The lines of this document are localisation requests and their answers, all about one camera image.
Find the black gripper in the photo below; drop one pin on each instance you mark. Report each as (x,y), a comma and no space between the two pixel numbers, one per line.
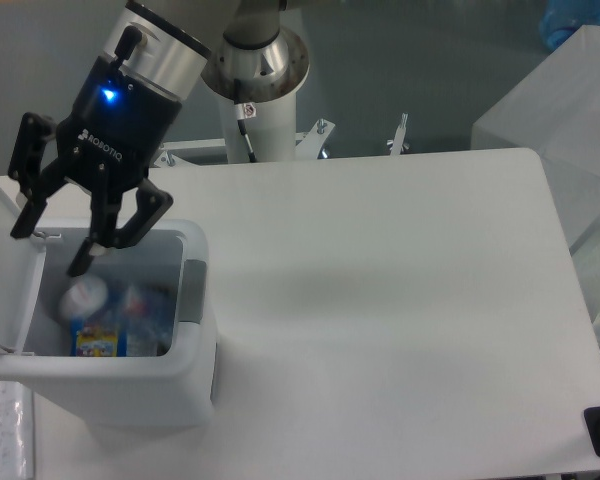
(104,146)

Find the clear plastic water bottle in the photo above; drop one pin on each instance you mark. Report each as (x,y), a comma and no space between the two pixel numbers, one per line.
(90,294)

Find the blue cartoon snack bag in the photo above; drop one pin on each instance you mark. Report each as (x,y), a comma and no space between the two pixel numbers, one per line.
(122,330)

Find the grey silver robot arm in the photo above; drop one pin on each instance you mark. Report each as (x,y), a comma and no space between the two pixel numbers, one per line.
(156,53)

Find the white trash can lid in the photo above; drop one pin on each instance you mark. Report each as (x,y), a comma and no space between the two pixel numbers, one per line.
(29,292)

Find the white trash can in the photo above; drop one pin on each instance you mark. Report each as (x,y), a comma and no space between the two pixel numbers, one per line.
(173,390)

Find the paper sheet in sleeve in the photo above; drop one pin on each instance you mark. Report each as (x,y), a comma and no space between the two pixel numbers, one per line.
(17,456)

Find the blue water jug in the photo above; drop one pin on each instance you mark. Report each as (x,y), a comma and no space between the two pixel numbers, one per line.
(561,19)

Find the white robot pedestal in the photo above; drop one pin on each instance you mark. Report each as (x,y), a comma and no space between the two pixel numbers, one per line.
(259,131)

